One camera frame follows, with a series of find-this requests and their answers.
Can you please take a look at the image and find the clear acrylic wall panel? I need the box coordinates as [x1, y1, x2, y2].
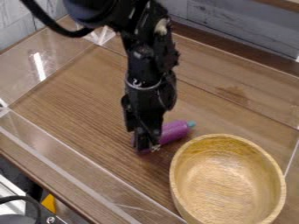
[0, 99, 186, 224]

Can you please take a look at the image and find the light wooden bowl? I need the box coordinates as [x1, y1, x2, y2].
[170, 134, 286, 224]

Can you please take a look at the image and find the purple toy eggplant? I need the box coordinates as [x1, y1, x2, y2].
[138, 120, 197, 153]

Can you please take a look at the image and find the clear acrylic corner bracket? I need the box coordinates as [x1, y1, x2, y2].
[83, 26, 117, 46]

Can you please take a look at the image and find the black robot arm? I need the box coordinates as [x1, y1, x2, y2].
[63, 0, 181, 152]

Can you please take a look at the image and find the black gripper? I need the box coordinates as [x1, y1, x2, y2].
[122, 76, 178, 153]

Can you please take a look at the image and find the black cable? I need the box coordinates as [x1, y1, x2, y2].
[21, 0, 97, 39]

